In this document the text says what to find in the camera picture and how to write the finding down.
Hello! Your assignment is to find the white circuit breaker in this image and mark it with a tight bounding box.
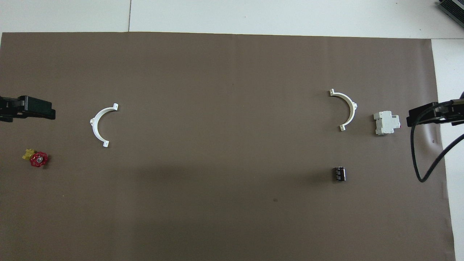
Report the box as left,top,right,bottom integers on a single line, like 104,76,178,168
373,111,401,136

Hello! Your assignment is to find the red handwheel yellow valve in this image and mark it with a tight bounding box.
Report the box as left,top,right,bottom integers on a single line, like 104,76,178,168
22,148,49,168

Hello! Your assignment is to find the black ribbed box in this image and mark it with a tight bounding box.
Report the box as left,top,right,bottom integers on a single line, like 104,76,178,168
436,0,464,24

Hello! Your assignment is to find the white half-ring pipe clamp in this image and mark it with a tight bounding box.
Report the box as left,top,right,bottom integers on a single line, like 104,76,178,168
90,103,119,148
329,89,358,132

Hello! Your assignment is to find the black cable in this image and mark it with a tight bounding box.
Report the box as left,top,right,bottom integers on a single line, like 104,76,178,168
410,101,464,183

